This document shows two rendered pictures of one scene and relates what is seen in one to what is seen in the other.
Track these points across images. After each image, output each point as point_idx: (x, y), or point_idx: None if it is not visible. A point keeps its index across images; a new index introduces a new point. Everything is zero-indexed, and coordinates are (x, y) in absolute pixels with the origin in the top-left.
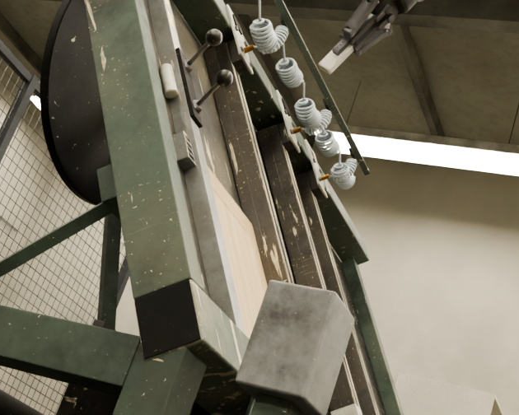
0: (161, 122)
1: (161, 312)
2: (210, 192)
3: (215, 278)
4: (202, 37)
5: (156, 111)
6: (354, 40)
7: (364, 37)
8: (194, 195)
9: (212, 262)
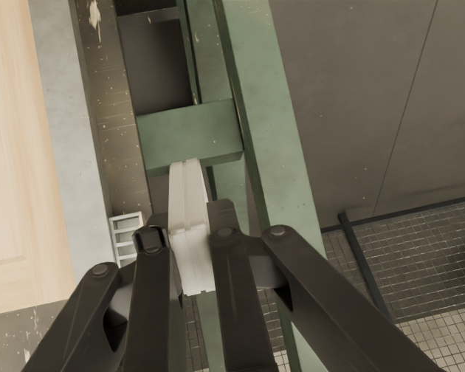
0: (290, 134)
1: None
2: (76, 175)
3: (74, 14)
4: None
5: (301, 148)
6: (221, 245)
7: (170, 306)
8: (102, 164)
9: (79, 41)
